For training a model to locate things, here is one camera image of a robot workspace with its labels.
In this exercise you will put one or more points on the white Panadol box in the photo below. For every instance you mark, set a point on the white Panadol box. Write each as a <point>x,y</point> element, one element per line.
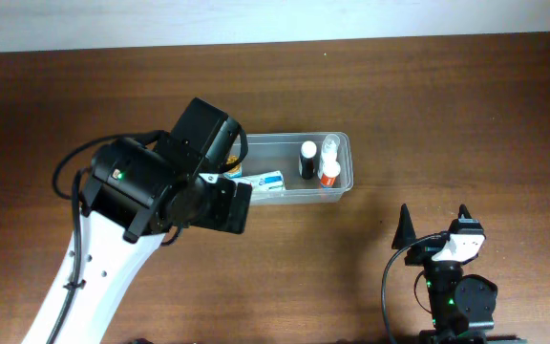
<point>270,181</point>

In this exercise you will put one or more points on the gold lid balm jar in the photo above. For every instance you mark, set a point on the gold lid balm jar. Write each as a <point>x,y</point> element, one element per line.
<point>236,171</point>

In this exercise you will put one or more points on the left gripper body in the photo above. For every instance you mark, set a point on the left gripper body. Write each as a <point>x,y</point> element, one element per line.
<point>212,208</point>

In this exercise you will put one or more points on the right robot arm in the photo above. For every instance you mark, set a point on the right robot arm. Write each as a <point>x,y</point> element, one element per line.
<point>461,305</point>

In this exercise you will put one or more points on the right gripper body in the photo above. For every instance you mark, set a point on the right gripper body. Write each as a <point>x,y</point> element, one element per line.
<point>439,274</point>

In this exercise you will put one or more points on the orange tube white cap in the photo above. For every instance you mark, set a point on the orange tube white cap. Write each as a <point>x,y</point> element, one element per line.
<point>330,170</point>

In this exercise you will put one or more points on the white lotion bottle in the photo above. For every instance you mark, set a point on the white lotion bottle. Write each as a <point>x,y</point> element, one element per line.
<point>329,149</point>

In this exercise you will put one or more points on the clear plastic container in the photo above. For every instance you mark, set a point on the clear plastic container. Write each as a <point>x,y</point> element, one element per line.
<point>280,152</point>

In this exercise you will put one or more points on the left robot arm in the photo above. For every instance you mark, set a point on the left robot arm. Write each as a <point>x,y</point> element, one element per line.
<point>138,194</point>

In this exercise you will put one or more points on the black bottle white cap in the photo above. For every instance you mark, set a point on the black bottle white cap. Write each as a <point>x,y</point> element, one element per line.
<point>306,159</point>

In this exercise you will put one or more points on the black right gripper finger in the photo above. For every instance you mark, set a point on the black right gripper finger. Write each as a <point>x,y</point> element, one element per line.
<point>404,234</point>
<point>463,213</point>

